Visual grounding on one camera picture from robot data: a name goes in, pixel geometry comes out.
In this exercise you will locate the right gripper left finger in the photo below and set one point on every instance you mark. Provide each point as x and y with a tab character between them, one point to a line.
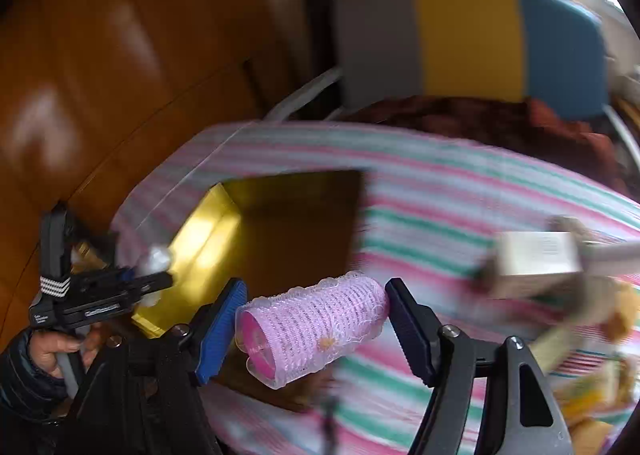
143	396

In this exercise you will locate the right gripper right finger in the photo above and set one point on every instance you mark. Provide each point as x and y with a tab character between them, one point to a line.
520	414

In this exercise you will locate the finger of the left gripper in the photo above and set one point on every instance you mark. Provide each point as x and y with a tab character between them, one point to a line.
137	286

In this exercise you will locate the white tissue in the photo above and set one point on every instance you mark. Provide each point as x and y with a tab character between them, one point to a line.
157	259

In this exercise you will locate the pink hair roller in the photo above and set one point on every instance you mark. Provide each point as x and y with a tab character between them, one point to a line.
300	332

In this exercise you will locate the person's left hand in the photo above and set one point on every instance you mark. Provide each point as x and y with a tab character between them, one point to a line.
44	346

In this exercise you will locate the yellow knitted sock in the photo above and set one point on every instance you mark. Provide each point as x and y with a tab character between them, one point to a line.
619	324

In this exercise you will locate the brown gold-lined box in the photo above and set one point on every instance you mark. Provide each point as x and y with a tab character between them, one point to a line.
273	232

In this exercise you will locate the white carton box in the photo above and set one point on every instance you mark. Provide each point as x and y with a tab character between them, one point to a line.
526	264

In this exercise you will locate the white long box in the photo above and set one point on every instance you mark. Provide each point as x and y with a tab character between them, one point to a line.
597	257

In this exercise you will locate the striped bed sheet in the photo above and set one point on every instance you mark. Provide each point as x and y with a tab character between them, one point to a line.
431	207

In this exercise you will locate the wooden wardrobe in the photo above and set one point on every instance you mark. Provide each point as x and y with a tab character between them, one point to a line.
96	93

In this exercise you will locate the dark red blanket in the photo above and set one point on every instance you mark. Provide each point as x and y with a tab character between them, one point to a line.
528	127

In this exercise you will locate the grey yellow blue headboard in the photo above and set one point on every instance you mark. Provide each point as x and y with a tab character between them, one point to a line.
505	50

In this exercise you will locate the white bed frame rail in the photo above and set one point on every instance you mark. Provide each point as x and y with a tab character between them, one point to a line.
304	95

